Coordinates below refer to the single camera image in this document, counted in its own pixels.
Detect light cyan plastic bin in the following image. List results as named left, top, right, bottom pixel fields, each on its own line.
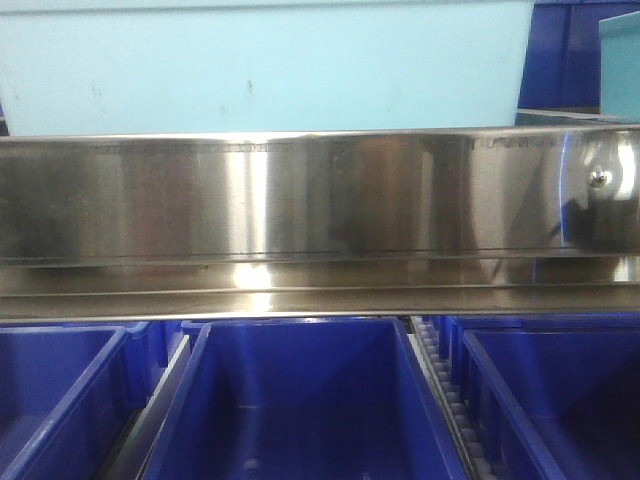
left=1, top=1, right=533, bottom=136

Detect white roller track right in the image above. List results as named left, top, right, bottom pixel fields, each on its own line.
left=409, top=316, right=496, bottom=480

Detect blue bin lower center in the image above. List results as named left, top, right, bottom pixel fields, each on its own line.
left=144, top=318, right=466, bottom=479

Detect blue bin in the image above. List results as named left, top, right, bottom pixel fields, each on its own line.
left=1, top=322, right=150, bottom=479
left=441, top=317, right=639, bottom=479
left=518, top=1, right=639, bottom=110
left=144, top=318, right=466, bottom=479

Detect blue bin lower right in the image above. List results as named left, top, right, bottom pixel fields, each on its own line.
left=441, top=317, right=639, bottom=479

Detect blue bin lower left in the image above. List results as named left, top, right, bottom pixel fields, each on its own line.
left=1, top=322, right=150, bottom=479

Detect blue bin upper right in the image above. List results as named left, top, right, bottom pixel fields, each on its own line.
left=518, top=1, right=639, bottom=110

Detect stainless steel shelf front rail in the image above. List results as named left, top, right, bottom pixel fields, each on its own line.
left=1, top=124, right=639, bottom=322

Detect rail screw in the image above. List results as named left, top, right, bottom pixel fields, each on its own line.
left=588, top=168, right=609, bottom=189

